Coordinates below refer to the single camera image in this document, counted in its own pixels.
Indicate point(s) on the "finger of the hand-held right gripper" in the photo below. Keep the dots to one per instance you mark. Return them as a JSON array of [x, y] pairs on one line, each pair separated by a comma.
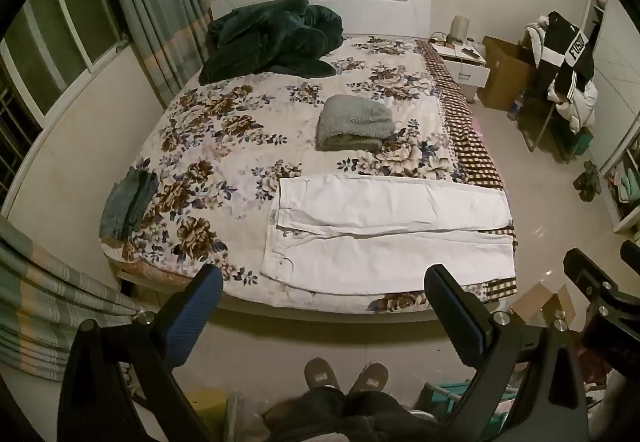
[[631, 253], [587, 272]]

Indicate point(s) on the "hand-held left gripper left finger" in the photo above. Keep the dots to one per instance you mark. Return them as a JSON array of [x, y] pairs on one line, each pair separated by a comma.
[[201, 304]]

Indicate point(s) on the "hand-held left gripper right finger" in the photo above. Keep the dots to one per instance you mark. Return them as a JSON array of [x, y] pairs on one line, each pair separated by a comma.
[[449, 312]]

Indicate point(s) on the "white pants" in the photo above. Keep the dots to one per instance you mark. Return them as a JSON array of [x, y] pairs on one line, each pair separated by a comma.
[[375, 247]]

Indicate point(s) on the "small open cardboard box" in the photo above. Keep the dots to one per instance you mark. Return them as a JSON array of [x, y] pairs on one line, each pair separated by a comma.
[[537, 304]]

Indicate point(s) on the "pair of dark shoes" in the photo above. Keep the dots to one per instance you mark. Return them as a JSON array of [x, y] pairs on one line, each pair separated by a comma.
[[587, 182]]

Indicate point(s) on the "white wardrobe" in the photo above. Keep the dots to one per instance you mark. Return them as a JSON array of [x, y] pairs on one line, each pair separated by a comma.
[[625, 162]]

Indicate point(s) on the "person's right slipper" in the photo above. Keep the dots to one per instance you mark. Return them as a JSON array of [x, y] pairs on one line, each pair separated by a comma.
[[369, 377]]

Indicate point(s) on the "folded blue jeans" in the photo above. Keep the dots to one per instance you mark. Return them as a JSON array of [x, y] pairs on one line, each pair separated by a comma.
[[130, 202]]

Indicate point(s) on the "floral printed blanket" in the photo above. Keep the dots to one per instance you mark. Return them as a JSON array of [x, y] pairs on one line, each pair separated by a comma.
[[225, 162]]

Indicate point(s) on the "person's legs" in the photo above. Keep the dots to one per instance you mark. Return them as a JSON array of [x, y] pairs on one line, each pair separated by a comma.
[[345, 417]]

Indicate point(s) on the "chair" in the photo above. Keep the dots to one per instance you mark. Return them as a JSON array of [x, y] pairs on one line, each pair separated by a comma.
[[540, 122]]

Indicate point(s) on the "folded grey fleece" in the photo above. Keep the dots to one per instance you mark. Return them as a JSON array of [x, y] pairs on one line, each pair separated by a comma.
[[352, 122]]

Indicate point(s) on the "large cardboard box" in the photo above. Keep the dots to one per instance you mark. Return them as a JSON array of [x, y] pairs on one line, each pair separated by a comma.
[[505, 72]]

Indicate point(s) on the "black and white jacket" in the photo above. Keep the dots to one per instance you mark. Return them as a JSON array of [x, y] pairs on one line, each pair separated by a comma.
[[560, 47]]

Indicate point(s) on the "white nightstand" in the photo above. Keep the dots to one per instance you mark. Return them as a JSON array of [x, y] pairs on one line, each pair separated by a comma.
[[467, 67]]

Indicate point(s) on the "dark green blanket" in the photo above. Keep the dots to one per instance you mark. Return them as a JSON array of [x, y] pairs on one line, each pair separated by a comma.
[[270, 42]]

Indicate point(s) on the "white cylinder lamp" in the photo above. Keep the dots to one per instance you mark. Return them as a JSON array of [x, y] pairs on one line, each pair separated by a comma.
[[460, 28]]

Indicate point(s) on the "window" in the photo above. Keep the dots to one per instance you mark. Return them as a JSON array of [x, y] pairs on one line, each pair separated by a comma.
[[55, 37]]

